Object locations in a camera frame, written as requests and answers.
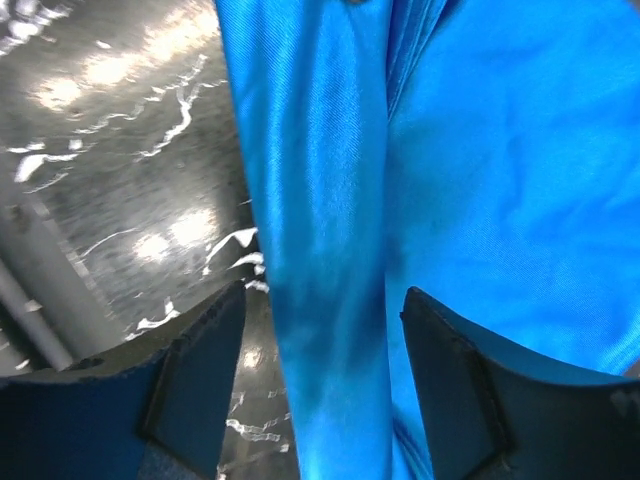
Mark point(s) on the bright blue napkin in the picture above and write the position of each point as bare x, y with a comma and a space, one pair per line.
486, 152

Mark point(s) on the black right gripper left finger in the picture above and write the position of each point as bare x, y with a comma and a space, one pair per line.
154, 407

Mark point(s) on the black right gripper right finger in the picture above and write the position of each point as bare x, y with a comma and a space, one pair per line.
493, 409

